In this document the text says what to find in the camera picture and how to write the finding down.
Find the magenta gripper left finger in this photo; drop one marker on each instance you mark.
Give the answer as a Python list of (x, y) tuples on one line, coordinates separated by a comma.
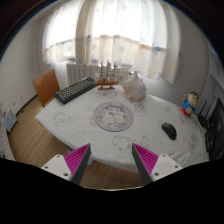
[(70, 167)]

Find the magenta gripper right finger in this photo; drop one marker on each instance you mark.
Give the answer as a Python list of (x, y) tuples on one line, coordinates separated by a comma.
[(151, 166)]

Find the black computer mouse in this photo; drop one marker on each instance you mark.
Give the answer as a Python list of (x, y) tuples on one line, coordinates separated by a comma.
[(169, 130)]

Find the round patterned mouse pad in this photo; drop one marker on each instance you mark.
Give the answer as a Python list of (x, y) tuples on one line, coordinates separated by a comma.
[(113, 116)]

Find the white patterned tablecloth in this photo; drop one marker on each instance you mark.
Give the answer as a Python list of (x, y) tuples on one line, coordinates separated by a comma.
[(73, 124)]

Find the dark mechanical keyboard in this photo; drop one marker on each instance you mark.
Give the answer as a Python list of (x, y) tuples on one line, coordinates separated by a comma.
[(69, 93)]

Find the white box on floor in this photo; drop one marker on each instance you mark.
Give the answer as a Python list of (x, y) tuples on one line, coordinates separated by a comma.
[(9, 120)]

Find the cartoon boy figurine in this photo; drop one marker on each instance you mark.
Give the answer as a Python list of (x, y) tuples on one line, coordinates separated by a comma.
[(190, 103)]

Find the large white conch shell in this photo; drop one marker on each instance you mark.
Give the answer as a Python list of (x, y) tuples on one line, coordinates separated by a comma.
[(134, 88)]

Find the orange wooden chair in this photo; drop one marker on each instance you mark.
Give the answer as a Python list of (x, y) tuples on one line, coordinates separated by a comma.
[(46, 85)]

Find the wooden model sailing ship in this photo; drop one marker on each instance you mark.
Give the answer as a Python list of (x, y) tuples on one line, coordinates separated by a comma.
[(106, 77)]

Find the white radiator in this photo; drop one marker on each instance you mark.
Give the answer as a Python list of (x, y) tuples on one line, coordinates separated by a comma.
[(77, 72)]

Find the sheer white patterned curtain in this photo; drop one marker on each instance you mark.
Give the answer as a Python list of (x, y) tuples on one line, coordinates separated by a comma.
[(143, 35)]

